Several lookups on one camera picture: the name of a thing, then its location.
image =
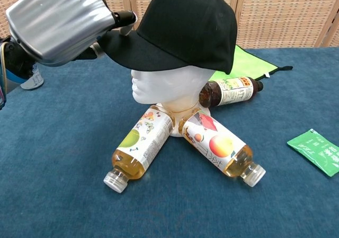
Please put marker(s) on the teal table cover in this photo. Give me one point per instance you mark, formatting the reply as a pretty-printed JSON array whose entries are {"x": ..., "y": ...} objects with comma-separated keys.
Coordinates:
[{"x": 53, "y": 195}]

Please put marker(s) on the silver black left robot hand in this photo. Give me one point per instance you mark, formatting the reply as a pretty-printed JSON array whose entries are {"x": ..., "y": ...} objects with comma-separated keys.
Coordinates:
[{"x": 58, "y": 23}]

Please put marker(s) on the woven rattan folding screen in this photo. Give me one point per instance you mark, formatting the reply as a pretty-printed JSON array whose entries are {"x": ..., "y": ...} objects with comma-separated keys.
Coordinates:
[{"x": 278, "y": 15}]

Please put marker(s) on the white foam mannequin head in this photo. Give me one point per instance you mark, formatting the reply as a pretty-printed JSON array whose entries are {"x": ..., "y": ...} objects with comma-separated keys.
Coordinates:
[{"x": 164, "y": 87}]

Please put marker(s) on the blue and silver soda can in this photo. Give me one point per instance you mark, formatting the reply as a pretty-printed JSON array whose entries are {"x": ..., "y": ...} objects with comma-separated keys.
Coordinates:
[{"x": 34, "y": 81}]

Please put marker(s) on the peach tea bottle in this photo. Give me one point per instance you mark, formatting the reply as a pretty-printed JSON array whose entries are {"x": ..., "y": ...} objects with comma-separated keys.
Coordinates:
[{"x": 212, "y": 142}]

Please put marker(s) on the black baseball cap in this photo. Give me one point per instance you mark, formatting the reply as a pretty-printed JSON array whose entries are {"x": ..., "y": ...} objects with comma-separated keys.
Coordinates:
[{"x": 185, "y": 31}]

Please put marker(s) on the green microfiber cloth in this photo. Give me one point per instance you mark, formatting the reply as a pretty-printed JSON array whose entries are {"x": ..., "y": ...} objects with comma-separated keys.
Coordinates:
[{"x": 251, "y": 63}]

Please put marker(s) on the green tea packet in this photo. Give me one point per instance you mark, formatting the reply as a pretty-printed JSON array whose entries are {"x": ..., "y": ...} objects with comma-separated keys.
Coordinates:
[{"x": 317, "y": 150}]

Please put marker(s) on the dark tea bottle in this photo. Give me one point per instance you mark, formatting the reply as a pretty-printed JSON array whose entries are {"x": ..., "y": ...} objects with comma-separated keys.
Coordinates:
[{"x": 233, "y": 91}]

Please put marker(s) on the green apple tea bottle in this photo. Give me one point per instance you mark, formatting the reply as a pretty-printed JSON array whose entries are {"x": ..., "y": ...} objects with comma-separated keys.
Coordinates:
[{"x": 143, "y": 145}]

